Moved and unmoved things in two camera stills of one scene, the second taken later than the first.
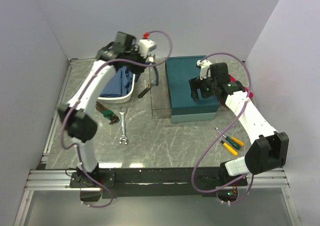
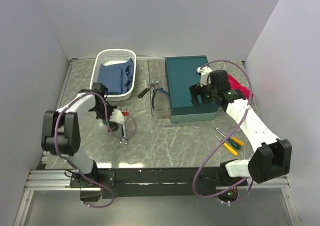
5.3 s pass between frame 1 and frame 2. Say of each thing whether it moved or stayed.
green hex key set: moved
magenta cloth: stayed
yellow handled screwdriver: stayed
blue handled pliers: moved
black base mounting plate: stayed
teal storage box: stayed
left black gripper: moved
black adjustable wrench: stayed
